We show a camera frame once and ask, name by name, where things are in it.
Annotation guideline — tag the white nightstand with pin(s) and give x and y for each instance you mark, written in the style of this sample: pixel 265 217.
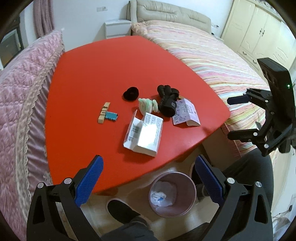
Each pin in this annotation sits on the white nightstand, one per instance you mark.
pixel 117 28

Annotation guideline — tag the beige leather headboard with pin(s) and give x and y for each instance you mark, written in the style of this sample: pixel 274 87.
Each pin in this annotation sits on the beige leather headboard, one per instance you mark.
pixel 141 11

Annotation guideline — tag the pink trash bin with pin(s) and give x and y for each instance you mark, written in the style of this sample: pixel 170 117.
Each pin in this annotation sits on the pink trash bin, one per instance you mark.
pixel 172 194

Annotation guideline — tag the black left shoe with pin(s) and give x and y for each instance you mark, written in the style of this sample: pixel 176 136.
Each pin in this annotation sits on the black left shoe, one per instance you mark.
pixel 125 215

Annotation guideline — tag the dark trouser leg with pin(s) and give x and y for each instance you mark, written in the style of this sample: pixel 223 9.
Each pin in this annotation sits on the dark trouser leg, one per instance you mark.
pixel 253 167

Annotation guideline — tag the blue small clip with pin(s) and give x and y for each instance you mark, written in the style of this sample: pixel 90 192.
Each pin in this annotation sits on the blue small clip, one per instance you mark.
pixel 111 116

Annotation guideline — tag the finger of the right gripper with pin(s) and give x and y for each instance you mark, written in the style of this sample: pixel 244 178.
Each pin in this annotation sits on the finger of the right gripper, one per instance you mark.
pixel 255 96
pixel 254 136

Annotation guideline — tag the pink curtain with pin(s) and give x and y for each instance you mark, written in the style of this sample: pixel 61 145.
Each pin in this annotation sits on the pink curtain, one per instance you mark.
pixel 43 17

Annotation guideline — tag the striped bed sheet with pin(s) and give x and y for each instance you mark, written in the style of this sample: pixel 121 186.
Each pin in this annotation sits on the striped bed sheet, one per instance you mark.
pixel 219 66

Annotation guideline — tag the red table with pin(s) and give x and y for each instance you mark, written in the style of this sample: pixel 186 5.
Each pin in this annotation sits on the red table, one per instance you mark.
pixel 89 76

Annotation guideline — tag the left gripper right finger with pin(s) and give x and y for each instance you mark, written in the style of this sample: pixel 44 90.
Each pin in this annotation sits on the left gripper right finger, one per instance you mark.
pixel 244 211

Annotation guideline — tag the pink quilted bed cover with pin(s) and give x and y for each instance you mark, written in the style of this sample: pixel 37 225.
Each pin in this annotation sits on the pink quilted bed cover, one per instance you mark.
pixel 25 84

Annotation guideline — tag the black camera box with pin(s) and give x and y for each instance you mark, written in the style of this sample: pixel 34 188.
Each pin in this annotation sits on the black camera box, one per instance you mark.
pixel 280 84

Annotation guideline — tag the dark window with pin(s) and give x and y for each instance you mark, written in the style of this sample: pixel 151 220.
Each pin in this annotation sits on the dark window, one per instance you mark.
pixel 11 44

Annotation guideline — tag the white paper medicine box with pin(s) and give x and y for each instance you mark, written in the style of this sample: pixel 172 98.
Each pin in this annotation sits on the white paper medicine box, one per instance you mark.
pixel 143 136

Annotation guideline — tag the cream wardrobe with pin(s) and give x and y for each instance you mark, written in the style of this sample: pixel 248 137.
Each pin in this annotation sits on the cream wardrobe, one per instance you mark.
pixel 255 30

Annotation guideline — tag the white wall socket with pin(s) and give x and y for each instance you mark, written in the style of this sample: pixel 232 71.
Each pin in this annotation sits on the white wall socket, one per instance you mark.
pixel 102 8

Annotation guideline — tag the wooden clothespin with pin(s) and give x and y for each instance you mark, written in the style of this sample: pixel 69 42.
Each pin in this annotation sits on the wooden clothespin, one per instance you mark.
pixel 103 112

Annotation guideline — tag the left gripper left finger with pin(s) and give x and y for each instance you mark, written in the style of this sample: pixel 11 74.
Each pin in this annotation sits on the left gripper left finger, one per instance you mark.
pixel 44 221

